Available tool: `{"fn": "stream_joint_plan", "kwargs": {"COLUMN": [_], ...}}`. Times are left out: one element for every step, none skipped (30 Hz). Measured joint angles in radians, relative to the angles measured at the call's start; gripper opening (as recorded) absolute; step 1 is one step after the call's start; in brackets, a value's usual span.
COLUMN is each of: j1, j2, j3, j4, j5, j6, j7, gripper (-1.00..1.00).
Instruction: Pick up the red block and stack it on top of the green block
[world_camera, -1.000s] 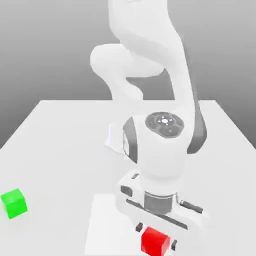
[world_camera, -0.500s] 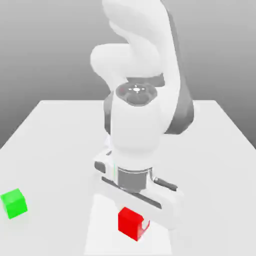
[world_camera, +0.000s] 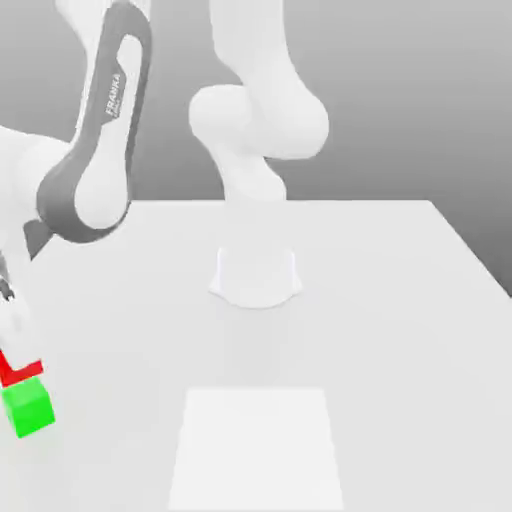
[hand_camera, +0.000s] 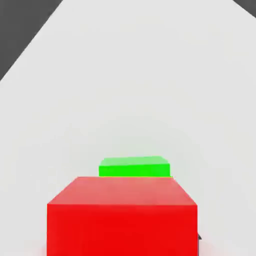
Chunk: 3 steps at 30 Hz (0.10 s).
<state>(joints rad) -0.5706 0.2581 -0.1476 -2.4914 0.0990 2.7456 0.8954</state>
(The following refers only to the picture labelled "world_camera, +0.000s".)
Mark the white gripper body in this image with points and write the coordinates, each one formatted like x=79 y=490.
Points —
x=20 y=340

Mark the small red cube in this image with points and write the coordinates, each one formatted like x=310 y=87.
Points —
x=22 y=372

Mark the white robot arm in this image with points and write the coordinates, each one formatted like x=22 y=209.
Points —
x=256 y=120

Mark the small green cube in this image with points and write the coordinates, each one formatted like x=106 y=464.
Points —
x=30 y=410

